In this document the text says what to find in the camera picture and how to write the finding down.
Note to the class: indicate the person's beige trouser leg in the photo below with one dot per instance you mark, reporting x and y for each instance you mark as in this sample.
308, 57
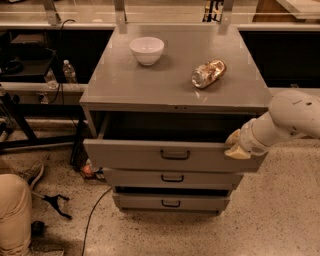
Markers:
15, 213

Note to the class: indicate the small black floor object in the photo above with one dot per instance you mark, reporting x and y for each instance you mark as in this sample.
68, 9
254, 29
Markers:
37, 228

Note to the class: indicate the clear plastic water bottle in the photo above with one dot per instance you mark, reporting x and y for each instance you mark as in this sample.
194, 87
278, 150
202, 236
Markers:
69, 72

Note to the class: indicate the grey top drawer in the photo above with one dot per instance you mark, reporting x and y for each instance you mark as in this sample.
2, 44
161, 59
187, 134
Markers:
168, 141

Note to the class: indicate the grey sneaker shoe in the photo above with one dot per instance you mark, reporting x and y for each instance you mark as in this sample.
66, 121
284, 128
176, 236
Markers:
33, 174

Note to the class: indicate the white ceramic bowl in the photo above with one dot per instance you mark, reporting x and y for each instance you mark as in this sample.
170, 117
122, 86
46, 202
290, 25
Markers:
147, 50

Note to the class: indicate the black equipment on shelf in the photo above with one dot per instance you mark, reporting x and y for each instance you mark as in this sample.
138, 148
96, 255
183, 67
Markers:
24, 57

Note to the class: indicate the crushed shiny metal can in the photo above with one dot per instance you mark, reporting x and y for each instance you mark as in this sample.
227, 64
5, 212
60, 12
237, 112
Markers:
206, 74

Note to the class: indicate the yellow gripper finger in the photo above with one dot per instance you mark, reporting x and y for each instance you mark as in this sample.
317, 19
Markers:
237, 152
233, 138

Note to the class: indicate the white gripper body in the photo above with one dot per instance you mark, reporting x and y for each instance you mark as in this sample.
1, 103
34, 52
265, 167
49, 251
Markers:
247, 139

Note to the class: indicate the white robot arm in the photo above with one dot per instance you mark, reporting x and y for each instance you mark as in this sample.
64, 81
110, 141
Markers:
291, 114

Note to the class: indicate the grey middle drawer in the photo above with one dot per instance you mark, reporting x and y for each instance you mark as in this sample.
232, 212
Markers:
171, 179

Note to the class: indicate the grey bottom drawer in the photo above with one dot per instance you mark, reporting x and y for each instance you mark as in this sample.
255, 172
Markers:
170, 202

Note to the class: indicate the black grabber tool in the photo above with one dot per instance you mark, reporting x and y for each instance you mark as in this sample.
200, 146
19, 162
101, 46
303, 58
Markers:
54, 202

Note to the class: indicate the black table frame leg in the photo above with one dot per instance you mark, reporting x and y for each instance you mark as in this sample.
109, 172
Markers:
31, 138

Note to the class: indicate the colourful clutter beside cabinet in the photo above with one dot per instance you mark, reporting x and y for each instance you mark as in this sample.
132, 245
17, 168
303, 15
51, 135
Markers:
81, 163

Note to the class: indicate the grey drawer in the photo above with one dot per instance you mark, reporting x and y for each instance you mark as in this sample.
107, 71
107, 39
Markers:
171, 179
170, 202
168, 141

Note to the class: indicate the grey metal drawer cabinet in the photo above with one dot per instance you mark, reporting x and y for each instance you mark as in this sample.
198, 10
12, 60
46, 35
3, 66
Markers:
121, 84

